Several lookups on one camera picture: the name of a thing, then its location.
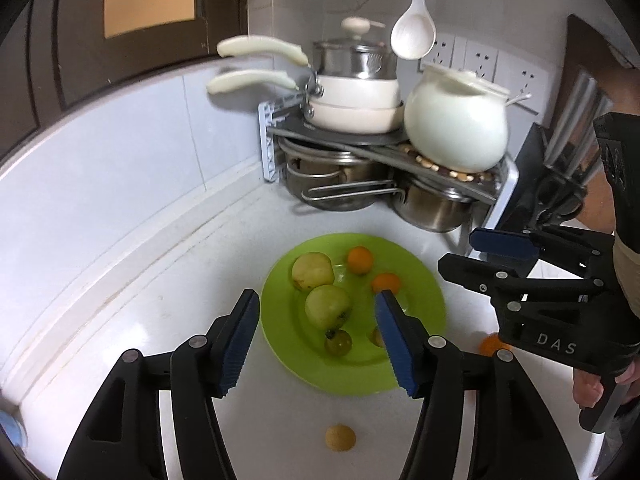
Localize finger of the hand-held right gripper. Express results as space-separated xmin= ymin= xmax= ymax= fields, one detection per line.
xmin=469 ymin=227 xmax=616 ymax=281
xmin=438 ymin=253 xmax=608 ymax=307

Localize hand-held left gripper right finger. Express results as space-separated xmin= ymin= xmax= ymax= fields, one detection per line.
xmin=375 ymin=289 xmax=568 ymax=480

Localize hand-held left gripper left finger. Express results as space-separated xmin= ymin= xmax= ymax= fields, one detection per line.
xmin=60 ymin=288 xmax=261 ymax=480

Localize green plate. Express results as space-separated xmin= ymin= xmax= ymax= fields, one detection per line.
xmin=260 ymin=233 xmax=447 ymax=396

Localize orange mandarin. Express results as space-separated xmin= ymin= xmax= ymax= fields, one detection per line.
xmin=480 ymin=333 xmax=512 ymax=357
xmin=348 ymin=246 xmax=374 ymax=275
xmin=371 ymin=273 xmax=402 ymax=295

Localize small green tomato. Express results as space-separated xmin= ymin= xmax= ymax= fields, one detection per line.
xmin=325 ymin=329 xmax=353 ymax=358

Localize green apple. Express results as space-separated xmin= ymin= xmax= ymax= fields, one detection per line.
xmin=292 ymin=252 xmax=335 ymax=292
xmin=305 ymin=285 xmax=352 ymax=330

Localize person's right forearm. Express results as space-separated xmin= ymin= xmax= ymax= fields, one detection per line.
xmin=594 ymin=66 xmax=640 ymax=307

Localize person's right hand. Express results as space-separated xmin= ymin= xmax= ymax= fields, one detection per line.
xmin=571 ymin=367 xmax=606 ymax=408

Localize black kitchen scissors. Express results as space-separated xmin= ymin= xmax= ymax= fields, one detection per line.
xmin=535 ymin=180 xmax=586 ymax=226

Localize black knife block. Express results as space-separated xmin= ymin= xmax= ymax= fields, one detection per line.
xmin=495 ymin=122 xmax=601 ymax=241

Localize wooden bead trivet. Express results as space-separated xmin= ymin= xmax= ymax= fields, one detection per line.
xmin=397 ymin=142 xmax=501 ymax=183

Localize white ceramic pot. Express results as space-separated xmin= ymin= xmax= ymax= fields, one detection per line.
xmin=403 ymin=62 xmax=531 ymax=172

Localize grey and white pot rack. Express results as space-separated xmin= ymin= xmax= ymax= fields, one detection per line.
xmin=257 ymin=100 xmax=521 ymax=258

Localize brown wooden cutting board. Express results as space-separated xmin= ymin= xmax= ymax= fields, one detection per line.
xmin=565 ymin=14 xmax=640 ymax=126

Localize white ladle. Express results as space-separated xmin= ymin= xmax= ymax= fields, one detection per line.
xmin=390 ymin=0 xmax=437 ymax=61

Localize steel pot with lid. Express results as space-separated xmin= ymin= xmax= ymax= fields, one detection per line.
xmin=312 ymin=16 xmax=398 ymax=82

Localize brown framed window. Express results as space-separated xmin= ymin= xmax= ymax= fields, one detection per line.
xmin=0 ymin=0 xmax=251 ymax=161

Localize steel handled knife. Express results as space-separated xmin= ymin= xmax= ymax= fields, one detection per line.
xmin=560 ymin=92 xmax=613 ymax=176
xmin=575 ymin=150 xmax=608 ymax=191
xmin=542 ymin=67 xmax=598 ymax=166

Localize white wall outlet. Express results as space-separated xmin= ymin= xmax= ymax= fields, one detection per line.
xmin=430 ymin=35 xmax=457 ymax=68
xmin=462 ymin=40 xmax=499 ymax=81
xmin=495 ymin=52 xmax=557 ymax=113

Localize white pan with cream handle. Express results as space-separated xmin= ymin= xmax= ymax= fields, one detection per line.
xmin=216 ymin=35 xmax=402 ymax=109
xmin=206 ymin=69 xmax=406 ymax=134

